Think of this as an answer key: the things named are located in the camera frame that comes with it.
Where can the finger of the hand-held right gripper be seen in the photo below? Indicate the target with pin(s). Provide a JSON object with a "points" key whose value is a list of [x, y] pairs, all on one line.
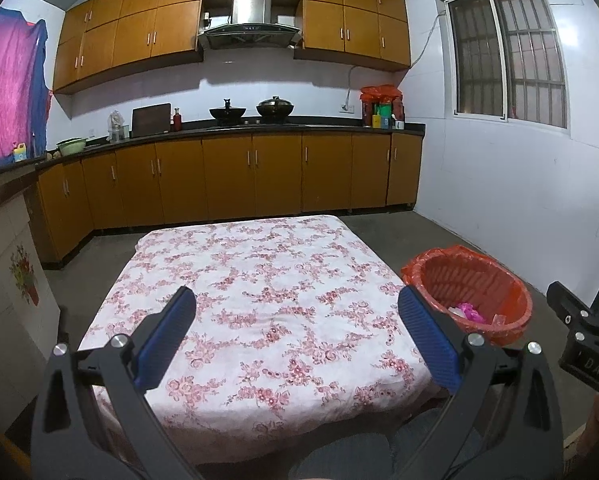
{"points": [[572, 305]]}

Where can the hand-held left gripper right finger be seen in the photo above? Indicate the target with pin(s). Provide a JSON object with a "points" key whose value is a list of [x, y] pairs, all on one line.
{"points": [[429, 340]]}

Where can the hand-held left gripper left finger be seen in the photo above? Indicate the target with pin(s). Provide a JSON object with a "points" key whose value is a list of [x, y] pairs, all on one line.
{"points": [[164, 340]]}

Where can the pink plastic bag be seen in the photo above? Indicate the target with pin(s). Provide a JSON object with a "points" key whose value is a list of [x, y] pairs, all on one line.
{"points": [[469, 312]]}

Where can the red wastebasket with orange liner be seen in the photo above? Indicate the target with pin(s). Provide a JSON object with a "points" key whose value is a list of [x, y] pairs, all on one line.
{"points": [[479, 270]]}

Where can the floral tablecloth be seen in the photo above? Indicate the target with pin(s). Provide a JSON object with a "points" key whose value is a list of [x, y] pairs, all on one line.
{"points": [[259, 310]]}

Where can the person's right leg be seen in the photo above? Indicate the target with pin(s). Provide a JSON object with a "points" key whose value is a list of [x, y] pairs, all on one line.
{"points": [[429, 445]]}

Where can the person's leg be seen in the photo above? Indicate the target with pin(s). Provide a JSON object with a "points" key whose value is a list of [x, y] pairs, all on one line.
{"points": [[429, 445], [342, 462]]}

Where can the person's left leg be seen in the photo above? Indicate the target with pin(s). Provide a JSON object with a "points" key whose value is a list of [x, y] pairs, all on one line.
{"points": [[342, 462]]}

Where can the tiled counter with flower decal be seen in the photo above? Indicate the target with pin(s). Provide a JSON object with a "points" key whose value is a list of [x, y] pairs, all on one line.
{"points": [[4, 270]]}

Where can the wooden lower cabinets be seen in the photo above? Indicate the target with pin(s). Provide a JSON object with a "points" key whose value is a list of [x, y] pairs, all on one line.
{"points": [[229, 175]]}

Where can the wooden cabinets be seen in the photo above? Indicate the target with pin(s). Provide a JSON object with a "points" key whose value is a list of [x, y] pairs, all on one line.
{"points": [[134, 30], [229, 175]]}

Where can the green basin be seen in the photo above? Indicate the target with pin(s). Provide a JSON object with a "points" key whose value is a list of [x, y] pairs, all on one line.
{"points": [[71, 147]]}

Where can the clear bagged jar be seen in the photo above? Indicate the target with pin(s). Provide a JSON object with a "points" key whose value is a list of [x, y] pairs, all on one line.
{"points": [[116, 128]]}

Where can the red bottle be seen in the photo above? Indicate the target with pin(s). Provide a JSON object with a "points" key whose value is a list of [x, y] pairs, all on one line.
{"points": [[177, 121]]}

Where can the dark cutting board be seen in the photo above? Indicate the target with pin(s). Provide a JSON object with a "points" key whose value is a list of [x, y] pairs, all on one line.
{"points": [[151, 120]]}

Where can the green box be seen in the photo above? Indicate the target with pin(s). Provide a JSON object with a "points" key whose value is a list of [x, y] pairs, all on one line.
{"points": [[385, 111]]}

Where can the red bag covered items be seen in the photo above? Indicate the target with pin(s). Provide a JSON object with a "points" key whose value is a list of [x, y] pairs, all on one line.
{"points": [[367, 112]]}

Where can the yellow jug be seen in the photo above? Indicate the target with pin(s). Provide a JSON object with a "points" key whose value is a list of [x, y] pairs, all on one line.
{"points": [[19, 153]]}

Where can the black kitchen countertop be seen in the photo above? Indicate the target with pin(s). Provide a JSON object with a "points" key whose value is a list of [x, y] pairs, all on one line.
{"points": [[319, 126]]}

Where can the red plastic bag cover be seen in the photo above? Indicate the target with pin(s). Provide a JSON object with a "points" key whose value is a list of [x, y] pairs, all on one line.
{"points": [[381, 93]]}

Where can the barred window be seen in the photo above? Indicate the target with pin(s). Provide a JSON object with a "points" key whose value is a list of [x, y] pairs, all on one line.
{"points": [[504, 55]]}

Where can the black wok with lid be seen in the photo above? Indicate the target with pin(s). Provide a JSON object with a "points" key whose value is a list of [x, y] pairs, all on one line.
{"points": [[275, 108]]}

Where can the pink and blue curtain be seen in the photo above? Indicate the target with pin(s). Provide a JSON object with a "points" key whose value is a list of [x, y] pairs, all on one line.
{"points": [[9, 85]]}

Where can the wooden upper cabinets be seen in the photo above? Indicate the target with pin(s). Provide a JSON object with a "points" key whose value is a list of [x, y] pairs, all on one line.
{"points": [[134, 30]]}

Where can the steel range hood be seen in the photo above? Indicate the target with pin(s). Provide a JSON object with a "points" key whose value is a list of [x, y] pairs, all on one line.
{"points": [[250, 25]]}

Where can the wall power outlet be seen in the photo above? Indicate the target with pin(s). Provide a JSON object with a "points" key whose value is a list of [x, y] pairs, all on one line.
{"points": [[347, 108]]}

